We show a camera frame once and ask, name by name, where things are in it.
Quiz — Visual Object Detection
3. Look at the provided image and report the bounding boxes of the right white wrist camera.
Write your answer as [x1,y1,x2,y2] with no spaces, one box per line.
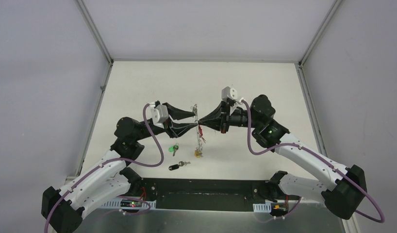
[221,86,238,101]

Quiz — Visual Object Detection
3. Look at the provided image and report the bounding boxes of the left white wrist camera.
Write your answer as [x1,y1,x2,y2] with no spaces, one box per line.
[149,103,169,128]

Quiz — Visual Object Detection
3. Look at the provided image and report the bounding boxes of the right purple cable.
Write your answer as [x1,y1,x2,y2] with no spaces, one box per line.
[238,98,386,224]

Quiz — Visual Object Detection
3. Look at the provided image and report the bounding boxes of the green tagged key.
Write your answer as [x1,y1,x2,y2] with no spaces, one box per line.
[168,143,179,156]

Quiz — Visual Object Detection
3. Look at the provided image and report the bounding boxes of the controller board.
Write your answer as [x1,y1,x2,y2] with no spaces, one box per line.
[120,199,143,208]
[270,203,289,217]

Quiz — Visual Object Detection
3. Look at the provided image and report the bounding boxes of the purple cable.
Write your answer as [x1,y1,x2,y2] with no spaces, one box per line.
[238,98,386,224]
[44,102,165,233]

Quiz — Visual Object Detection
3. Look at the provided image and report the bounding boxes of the left controller board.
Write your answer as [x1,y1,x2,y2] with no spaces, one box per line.
[120,199,143,208]

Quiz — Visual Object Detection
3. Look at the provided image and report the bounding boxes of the right controller board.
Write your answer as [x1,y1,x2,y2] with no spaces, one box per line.
[270,203,289,217]

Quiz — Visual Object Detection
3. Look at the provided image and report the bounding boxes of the large keyring with keys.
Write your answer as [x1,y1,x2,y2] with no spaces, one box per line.
[191,104,205,158]

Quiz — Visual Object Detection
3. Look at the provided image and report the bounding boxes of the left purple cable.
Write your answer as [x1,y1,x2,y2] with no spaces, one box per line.
[44,102,165,233]

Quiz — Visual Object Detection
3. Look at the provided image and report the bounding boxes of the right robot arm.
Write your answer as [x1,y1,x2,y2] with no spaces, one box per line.
[198,95,367,220]

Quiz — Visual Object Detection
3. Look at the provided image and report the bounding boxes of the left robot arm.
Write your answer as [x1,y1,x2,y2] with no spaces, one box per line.
[41,101,197,233]

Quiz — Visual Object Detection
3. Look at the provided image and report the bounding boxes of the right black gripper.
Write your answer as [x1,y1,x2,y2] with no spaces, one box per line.
[198,100,262,134]

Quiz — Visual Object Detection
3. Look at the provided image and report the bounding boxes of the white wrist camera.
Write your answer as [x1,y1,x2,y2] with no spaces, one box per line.
[221,86,238,101]
[149,103,169,128]

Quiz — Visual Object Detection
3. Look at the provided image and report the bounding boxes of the black tagged key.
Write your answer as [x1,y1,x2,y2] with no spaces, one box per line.
[168,161,191,171]

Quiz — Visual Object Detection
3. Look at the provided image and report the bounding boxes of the aluminium frame rail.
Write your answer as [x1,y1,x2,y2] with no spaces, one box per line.
[61,176,351,204]

